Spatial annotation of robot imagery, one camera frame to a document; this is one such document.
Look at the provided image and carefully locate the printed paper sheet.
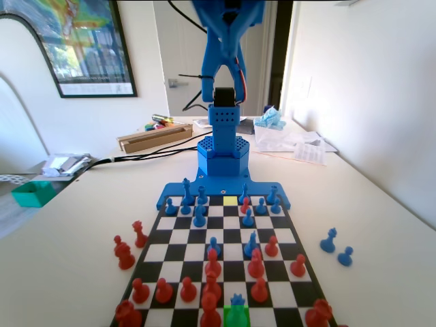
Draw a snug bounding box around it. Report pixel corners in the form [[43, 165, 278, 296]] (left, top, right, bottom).
[[292, 141, 328, 168]]

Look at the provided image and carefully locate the black white chessboard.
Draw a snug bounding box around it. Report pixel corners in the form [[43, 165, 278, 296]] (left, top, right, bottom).
[[110, 193, 338, 327]]

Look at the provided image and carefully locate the white arched panel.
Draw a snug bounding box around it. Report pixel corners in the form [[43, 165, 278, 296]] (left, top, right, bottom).
[[0, 12, 64, 171]]

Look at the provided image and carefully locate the long cardboard box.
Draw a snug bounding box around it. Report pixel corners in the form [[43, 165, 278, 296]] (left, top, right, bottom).
[[116, 123, 194, 154]]

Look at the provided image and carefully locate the white perforated object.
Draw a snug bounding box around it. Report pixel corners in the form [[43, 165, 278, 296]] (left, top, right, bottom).
[[0, 172, 22, 187]]

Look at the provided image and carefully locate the grey white paper pile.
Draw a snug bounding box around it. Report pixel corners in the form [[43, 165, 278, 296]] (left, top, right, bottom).
[[41, 152, 93, 178]]

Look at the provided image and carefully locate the blue chess queen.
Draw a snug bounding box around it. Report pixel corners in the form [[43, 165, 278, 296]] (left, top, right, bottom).
[[225, 292, 249, 327]]

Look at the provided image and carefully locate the red piece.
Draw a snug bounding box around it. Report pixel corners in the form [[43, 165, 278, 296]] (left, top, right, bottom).
[[200, 291, 223, 327]]

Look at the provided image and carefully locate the black camera cable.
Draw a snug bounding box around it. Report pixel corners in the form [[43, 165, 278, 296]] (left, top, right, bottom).
[[168, 0, 209, 112]]

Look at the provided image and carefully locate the teal green bin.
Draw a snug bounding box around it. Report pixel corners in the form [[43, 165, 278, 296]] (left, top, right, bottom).
[[10, 181, 57, 208]]

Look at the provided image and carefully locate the red white black servo wire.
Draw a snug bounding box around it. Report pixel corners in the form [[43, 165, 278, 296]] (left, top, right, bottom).
[[234, 57, 249, 104]]

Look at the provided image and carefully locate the black cable bundle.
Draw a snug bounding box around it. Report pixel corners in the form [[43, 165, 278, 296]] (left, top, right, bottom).
[[75, 134, 205, 175]]

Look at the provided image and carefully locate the blue chess king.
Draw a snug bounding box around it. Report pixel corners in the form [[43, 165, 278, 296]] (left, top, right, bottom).
[[181, 177, 193, 206]]

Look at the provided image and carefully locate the red chess queen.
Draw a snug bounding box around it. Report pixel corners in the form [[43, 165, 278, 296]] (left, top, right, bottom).
[[131, 220, 149, 249]]

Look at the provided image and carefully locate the blue chess knight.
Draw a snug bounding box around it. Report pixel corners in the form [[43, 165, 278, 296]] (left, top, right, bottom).
[[243, 230, 259, 259], [319, 226, 339, 254]]

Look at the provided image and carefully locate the red bishop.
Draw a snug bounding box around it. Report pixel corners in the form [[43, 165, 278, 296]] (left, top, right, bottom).
[[202, 270, 223, 300], [204, 247, 223, 282]]

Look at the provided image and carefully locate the coloured marker set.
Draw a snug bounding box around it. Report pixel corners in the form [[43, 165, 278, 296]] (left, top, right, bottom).
[[144, 122, 173, 133]]

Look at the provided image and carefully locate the clear plastic bag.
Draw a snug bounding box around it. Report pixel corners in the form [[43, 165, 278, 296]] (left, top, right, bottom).
[[254, 125, 323, 153]]

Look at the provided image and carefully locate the yellow green marker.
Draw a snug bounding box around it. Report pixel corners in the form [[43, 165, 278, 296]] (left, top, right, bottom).
[[151, 113, 176, 125]]

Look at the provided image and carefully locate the black framed poster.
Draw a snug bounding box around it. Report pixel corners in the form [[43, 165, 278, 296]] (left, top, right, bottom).
[[0, 0, 139, 99]]

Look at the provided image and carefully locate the dark grey box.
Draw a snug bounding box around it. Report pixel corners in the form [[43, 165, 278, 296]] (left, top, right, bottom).
[[236, 118, 257, 136]]

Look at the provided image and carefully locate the blue patterned bag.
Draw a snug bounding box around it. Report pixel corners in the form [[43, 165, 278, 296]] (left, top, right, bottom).
[[253, 104, 287, 132]]

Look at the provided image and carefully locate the blue arm base plate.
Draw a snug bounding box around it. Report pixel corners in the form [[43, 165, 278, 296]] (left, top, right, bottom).
[[155, 166, 292, 211]]

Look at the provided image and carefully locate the thin orange strip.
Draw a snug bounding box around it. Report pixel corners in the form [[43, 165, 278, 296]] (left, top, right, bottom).
[[253, 151, 298, 161]]

